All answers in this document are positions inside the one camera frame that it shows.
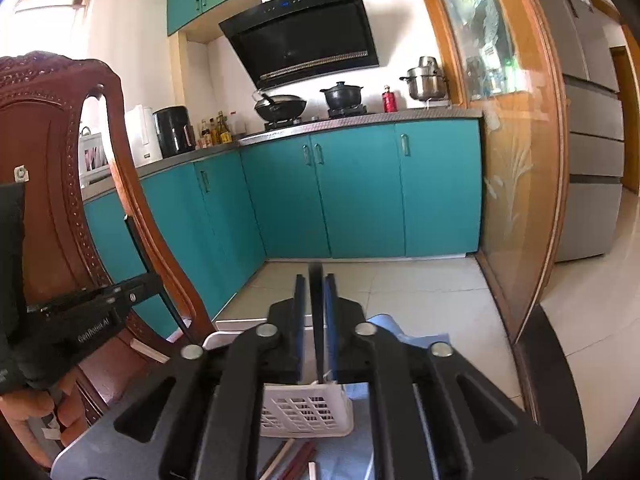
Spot black chopstick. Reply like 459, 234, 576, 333
309, 262, 325, 382
124, 214, 191, 334

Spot stainless steel pot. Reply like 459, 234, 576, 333
399, 56, 449, 102

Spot beige chopstick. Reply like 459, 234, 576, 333
257, 439, 296, 480

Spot gas stove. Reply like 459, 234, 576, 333
263, 105, 368, 132

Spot black air fryer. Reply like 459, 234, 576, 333
152, 106, 197, 158

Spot black range hood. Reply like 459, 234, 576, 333
218, 0, 380, 91

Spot black wok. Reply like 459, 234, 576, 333
252, 91, 308, 122

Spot white plastic tray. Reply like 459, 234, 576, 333
202, 316, 272, 352

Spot blue striped cloth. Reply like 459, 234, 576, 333
250, 312, 436, 480

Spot wooden framed glass door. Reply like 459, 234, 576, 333
420, 0, 569, 352

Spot black cooking pot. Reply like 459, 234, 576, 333
320, 81, 365, 110

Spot white electric kettle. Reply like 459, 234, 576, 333
124, 104, 163, 167

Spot teal lower cabinets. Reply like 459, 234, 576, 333
82, 119, 483, 322

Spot person's left hand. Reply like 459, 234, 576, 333
0, 370, 83, 469

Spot brown chopstick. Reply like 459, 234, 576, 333
280, 441, 317, 480

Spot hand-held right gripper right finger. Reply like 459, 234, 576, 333
324, 273, 582, 480

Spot silver refrigerator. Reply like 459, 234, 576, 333
520, 0, 626, 264

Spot grey kitchen countertop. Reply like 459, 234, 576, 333
80, 109, 485, 202

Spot carved wooden chair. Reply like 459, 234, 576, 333
0, 51, 218, 461

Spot white countertop rack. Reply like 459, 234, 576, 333
78, 127, 110, 173

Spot white plastic utensil basket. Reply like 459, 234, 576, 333
257, 379, 355, 438

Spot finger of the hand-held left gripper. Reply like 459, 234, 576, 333
100, 272, 166, 312

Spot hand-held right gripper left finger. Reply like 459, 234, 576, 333
114, 274, 313, 480

